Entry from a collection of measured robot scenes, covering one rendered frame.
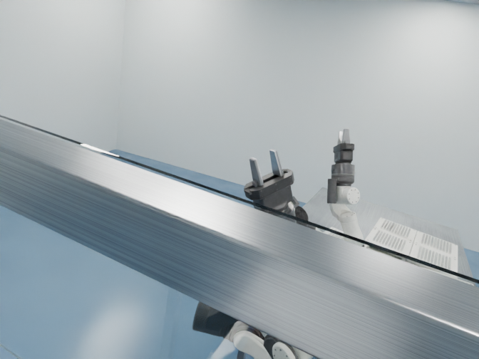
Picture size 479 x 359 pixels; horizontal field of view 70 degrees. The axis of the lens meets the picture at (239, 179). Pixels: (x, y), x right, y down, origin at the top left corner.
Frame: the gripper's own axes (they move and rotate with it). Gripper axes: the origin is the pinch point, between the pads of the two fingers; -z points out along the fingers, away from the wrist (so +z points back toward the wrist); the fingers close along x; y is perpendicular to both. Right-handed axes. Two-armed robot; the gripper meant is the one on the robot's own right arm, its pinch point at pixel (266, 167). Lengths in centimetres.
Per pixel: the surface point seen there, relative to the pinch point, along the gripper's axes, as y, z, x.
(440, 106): -201, 112, 372
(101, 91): -511, 7, 31
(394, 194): -228, 221, 315
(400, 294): 52, -13, -22
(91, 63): -490, -34, 29
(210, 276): 43, -14, -30
